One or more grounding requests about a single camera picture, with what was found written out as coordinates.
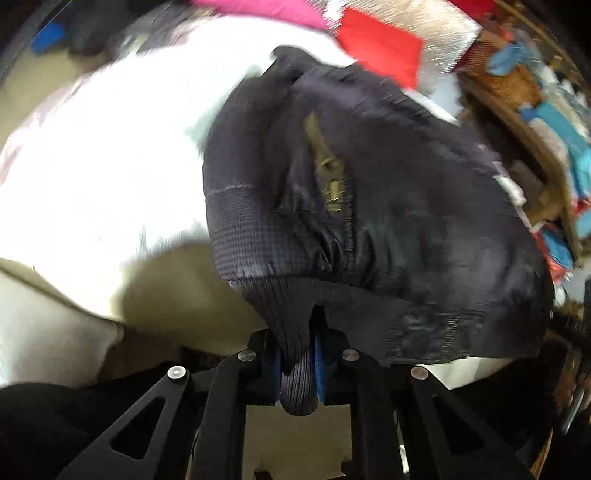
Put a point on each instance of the wicker basket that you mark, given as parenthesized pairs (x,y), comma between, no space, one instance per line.
(517,88)

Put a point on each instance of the white pink bed blanket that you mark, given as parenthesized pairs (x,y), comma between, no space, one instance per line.
(103,217)

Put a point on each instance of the silver foil insulation board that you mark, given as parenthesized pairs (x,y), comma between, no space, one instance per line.
(447,31)

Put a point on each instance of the pink pillow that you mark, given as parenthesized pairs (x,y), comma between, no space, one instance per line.
(298,12)

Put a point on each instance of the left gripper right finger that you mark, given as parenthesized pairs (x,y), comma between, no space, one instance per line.
(405,424)

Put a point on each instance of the blue cloth in basket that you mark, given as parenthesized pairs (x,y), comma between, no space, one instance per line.
(505,60)

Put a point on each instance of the red square pillow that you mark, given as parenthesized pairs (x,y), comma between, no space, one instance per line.
(380,48)

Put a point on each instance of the wooden side table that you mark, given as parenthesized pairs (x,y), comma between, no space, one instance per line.
(545,158)

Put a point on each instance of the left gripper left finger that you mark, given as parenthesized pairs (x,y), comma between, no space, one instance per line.
(187,425)

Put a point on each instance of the black quilted jacket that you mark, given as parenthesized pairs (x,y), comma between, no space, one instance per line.
(334,200)

